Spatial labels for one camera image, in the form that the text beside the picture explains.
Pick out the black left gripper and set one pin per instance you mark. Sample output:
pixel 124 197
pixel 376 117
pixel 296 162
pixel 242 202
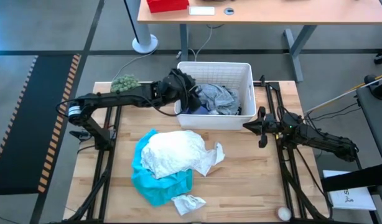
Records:
pixel 178 85

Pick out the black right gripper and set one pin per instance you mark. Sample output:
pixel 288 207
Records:
pixel 278 126

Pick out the plain dark navy garment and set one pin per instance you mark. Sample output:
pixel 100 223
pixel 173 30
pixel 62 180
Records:
pixel 205 110

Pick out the grey garment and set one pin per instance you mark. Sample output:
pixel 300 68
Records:
pixel 217 98

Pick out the white plastic laundry basket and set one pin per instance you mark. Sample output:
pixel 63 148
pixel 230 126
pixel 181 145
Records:
pixel 216 121

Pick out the small white garment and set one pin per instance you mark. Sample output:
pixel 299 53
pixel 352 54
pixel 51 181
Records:
pixel 217 154

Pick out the white lace garment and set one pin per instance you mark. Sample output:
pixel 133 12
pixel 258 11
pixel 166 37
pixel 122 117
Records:
pixel 172 152

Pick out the teal garment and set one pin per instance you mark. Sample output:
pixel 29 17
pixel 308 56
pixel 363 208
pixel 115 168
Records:
pixel 160 189

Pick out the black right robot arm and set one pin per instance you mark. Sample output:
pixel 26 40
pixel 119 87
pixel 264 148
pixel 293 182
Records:
pixel 321 140

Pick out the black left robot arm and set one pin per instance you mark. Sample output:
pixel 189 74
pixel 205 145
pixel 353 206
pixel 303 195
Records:
pixel 116 98

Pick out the green fuzzy plant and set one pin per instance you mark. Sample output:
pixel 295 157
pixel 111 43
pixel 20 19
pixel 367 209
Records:
pixel 125 83

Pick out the grey pole with round base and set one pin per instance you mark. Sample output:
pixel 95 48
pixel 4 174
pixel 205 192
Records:
pixel 144 43

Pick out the yellow and white rod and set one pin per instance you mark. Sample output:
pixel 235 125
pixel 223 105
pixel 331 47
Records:
pixel 334 99

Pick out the white flat device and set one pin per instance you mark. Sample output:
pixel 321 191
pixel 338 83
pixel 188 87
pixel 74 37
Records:
pixel 202 11

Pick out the red box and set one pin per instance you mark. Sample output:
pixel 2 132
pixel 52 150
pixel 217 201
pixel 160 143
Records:
pixel 167 5

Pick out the white garment with label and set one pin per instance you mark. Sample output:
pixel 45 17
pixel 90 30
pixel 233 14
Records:
pixel 188 203

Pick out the black flat bar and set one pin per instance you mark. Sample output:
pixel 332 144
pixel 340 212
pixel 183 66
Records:
pixel 349 180

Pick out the wooden desk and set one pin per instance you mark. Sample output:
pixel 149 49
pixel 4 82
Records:
pixel 287 14

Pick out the black clamp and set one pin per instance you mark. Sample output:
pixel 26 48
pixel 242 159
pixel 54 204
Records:
pixel 79 134

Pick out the black cart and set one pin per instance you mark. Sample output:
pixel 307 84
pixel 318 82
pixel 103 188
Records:
pixel 377 124

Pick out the white paper with logo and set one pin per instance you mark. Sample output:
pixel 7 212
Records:
pixel 356 199

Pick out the black mat with orange stripes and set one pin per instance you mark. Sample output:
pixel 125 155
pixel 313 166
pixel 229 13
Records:
pixel 23 124

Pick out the black table edge rail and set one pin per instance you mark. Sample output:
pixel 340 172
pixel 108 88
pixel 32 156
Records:
pixel 259 83

